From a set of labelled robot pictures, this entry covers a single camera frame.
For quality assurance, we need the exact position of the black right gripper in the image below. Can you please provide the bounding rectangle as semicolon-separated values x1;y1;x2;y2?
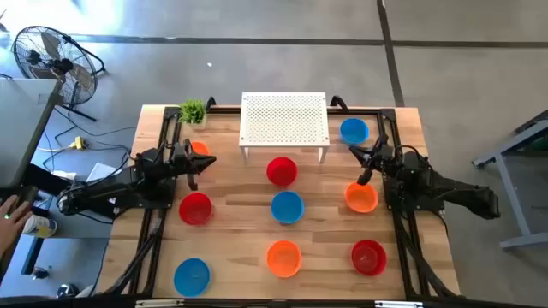
348;134;395;187

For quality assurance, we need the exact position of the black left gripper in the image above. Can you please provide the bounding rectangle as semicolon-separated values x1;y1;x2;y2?
170;139;217;192

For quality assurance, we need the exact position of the orange plastic mini bowl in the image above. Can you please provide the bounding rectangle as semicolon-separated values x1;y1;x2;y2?
344;181;379;214
265;240;303;279
190;140;211;157

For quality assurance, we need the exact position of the blue plastic mini bowl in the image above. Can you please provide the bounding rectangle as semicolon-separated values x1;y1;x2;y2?
339;117;370;146
270;190;306;225
173;257;211;298

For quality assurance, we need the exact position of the red plastic mini bowl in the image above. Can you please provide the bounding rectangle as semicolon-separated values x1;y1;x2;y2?
178;192;214;227
351;239;388;277
265;157;299;187

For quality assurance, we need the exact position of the small green potted plant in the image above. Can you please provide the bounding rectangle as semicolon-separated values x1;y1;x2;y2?
177;98;209;129

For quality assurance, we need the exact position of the white perforated metal shelf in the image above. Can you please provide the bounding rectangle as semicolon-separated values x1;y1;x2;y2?
238;92;331;164

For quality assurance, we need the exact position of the white paper sheet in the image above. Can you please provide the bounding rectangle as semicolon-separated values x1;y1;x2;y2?
85;162;115;183

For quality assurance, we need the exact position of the black desk base bar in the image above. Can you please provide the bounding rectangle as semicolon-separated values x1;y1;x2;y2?
23;163;72;196

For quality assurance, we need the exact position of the black floor fan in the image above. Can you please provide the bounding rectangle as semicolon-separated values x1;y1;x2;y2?
11;25;107;123

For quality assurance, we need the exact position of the white yellow can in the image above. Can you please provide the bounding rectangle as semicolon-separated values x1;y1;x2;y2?
21;213;58;239

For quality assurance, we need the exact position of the grey desk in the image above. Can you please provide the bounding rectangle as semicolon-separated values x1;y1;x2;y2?
0;78;61;189

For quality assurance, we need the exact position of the person's hand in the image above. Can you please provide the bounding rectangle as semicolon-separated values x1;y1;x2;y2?
0;194;33;258

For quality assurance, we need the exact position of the black aluminium table frame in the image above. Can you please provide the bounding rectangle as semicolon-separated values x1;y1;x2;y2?
96;104;463;308

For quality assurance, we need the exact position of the black floor cable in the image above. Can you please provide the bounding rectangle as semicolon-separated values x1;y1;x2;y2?
40;106;138;172

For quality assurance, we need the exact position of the silver metal bracket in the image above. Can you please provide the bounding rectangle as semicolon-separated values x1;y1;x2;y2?
135;299;185;308
374;300;425;308

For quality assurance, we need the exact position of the grey table frame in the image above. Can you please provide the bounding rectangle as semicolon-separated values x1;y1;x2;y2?
472;110;548;250

